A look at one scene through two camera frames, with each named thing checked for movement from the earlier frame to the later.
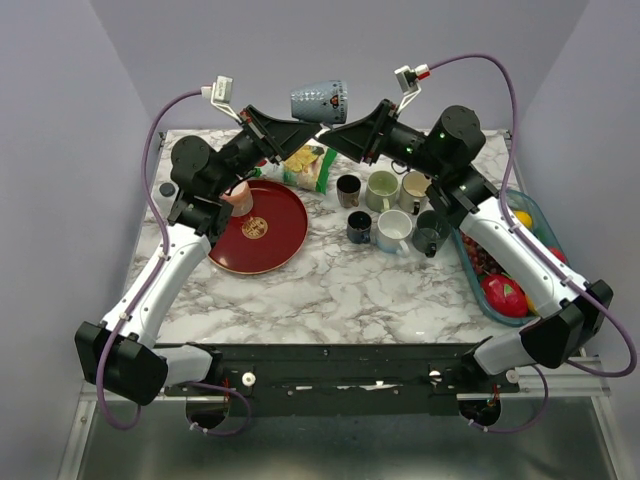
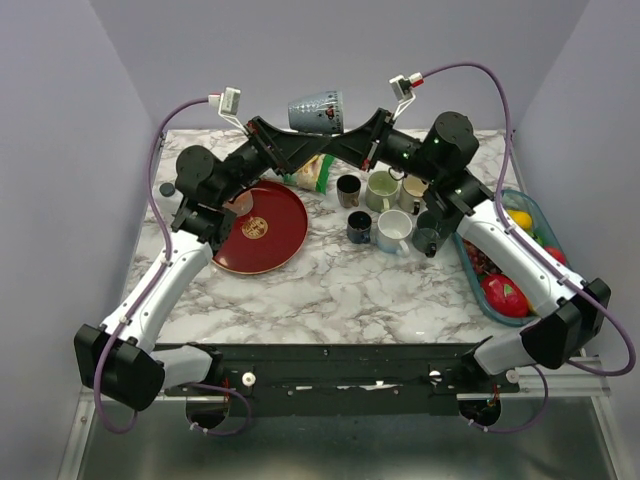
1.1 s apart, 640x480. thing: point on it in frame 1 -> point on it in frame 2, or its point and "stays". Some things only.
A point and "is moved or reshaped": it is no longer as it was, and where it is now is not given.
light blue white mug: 393,227 stays
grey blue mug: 325,102 is moved or reshaped
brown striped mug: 348,189 stays
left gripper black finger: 285,138 -> 303,151
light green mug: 383,186 stays
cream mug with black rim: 412,196 stays
